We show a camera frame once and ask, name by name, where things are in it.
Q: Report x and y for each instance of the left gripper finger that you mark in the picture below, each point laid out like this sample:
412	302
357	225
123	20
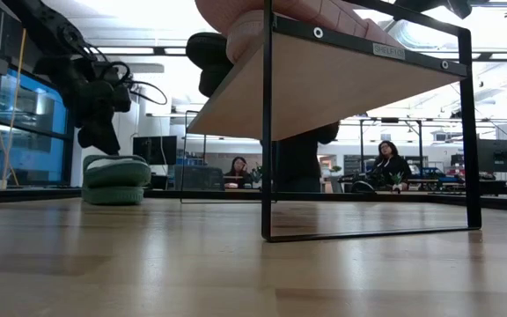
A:
87	137
107	138

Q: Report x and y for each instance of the green rubber slide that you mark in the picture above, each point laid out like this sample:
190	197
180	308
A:
117	193

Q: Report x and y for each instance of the black rubber slide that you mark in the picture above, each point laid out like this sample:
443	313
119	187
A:
207	53

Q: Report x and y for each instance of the pink rubber slide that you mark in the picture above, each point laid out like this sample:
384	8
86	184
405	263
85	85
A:
244	31

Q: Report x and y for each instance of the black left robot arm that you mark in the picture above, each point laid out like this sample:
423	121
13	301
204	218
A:
46	22

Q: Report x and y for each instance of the black computer monitor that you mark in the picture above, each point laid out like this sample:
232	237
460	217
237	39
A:
154	149
500	156

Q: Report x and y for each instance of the person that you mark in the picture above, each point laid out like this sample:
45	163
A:
238	174
390	165
297	163

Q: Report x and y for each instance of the small potted plant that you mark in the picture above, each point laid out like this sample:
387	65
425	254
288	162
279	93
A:
397	178

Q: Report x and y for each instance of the wooden shelf with black frame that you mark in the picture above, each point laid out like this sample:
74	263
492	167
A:
324	79

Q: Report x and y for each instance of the black aluminium table frame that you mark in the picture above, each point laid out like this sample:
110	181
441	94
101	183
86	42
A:
500	202

